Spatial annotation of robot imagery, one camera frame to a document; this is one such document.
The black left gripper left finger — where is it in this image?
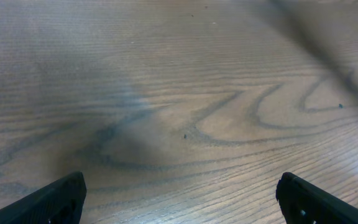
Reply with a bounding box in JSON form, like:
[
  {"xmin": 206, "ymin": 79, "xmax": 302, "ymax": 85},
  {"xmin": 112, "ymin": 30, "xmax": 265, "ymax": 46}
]
[{"xmin": 0, "ymin": 172, "xmax": 86, "ymax": 224}]

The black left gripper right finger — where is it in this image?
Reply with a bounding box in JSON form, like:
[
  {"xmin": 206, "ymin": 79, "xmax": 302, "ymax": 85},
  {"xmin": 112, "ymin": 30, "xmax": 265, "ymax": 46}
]
[{"xmin": 275, "ymin": 172, "xmax": 358, "ymax": 224}]

